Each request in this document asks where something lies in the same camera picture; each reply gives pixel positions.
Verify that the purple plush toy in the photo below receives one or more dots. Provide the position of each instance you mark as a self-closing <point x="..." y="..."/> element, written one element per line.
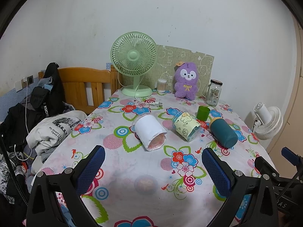
<point x="187" y="78"/>

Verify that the green patterned board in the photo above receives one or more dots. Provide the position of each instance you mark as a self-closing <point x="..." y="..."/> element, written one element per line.
<point x="170" y="56"/>

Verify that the glass jar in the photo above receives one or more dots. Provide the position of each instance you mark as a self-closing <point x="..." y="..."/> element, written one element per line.
<point x="213" y="93"/>

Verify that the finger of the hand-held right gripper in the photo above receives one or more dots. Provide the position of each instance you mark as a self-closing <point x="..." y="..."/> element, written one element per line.
<point x="264" y="165"/>
<point x="287" y="153"/>

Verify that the beige wooden door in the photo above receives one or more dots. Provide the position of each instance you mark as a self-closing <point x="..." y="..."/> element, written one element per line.
<point x="297" y="99"/>

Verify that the clear cup with white paper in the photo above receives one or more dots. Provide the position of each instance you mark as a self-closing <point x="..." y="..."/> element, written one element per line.
<point x="151" y="131"/>

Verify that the white fan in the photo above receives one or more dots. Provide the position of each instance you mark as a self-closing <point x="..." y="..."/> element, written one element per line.
<point x="268" y="123"/>

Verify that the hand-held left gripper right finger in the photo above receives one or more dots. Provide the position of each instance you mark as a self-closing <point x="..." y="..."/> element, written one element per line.
<point x="216" y="172"/>

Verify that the cotton swab container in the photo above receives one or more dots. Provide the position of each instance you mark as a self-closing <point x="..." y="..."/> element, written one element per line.
<point x="162" y="85"/>

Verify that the denim garment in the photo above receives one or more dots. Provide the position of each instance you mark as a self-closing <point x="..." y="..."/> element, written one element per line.
<point x="45" y="82"/>

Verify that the white printed garment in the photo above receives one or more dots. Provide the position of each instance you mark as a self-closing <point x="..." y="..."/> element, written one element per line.
<point x="54" y="132"/>

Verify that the grey wall switch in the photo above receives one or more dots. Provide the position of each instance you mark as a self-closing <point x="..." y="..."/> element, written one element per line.
<point x="30" y="79"/>

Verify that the dark jacket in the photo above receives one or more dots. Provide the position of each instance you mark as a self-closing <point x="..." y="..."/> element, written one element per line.
<point x="16" y="125"/>

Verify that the green desk fan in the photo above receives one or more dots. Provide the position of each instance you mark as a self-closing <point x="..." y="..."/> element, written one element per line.
<point x="133" y="55"/>

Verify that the floral tablecloth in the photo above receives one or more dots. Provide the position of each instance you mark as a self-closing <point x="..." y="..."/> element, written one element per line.
<point x="118" y="158"/>

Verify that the small green cup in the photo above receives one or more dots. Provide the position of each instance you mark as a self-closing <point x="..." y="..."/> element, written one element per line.
<point x="203" y="113"/>

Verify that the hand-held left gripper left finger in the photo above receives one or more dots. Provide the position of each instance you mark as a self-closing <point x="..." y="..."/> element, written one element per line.
<point x="91" y="167"/>

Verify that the clear cup with cartoon label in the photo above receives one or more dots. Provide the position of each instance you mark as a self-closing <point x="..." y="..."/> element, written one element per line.
<point x="185" y="126"/>

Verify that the teal cup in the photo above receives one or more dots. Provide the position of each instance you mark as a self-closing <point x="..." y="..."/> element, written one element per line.
<point x="223" y="132"/>

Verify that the wooden bed headboard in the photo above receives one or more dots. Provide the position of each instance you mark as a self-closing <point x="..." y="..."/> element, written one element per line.
<point x="78" y="85"/>

